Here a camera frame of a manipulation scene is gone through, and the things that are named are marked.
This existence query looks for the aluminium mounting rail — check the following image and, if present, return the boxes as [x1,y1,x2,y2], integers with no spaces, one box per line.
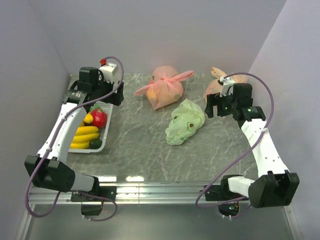
[29,182,221,205]

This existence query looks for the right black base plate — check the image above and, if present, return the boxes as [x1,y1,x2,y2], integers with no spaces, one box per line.
[204,184,241,202]

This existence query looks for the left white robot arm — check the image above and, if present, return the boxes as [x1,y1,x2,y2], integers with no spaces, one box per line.
[24,63,124,201]

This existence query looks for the yellow fake banana bunch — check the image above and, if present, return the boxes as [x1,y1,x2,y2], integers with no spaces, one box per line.
[70,113,99,149]

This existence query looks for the green avocado-print plastic bag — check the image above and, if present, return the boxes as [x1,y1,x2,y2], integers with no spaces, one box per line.
[165,99,205,146]

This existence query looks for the pink tied plastic bag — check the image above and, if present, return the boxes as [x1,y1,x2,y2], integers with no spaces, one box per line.
[134,66,194,110]

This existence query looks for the white plastic basket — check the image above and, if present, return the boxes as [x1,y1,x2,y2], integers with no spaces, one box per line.
[68,101,113,154]

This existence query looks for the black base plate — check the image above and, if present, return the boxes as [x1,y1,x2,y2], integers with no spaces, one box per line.
[70,185,117,202]
[204,184,241,202]

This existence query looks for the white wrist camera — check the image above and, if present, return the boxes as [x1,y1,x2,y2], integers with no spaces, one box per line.
[219,76,235,97]
[99,58,118,82]

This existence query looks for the orange tied plastic bag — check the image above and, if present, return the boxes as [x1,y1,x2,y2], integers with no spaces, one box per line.
[203,66,249,103]

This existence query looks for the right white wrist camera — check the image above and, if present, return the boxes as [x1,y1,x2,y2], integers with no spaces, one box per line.
[219,76,235,97]

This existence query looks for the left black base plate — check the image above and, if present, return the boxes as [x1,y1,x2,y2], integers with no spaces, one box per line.
[70,185,117,202]

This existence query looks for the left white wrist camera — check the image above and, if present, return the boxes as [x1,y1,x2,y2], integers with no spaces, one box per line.
[99,58,118,82]

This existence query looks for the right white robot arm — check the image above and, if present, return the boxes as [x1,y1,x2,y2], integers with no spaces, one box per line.
[205,83,300,208]

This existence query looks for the green fake avocado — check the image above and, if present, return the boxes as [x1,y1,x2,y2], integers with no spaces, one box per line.
[88,138,103,150]

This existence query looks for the red fake dragon fruit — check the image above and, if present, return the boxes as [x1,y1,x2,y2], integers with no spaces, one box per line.
[89,104,108,129]

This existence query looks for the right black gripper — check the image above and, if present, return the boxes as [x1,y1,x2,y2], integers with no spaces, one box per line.
[204,90,238,118]

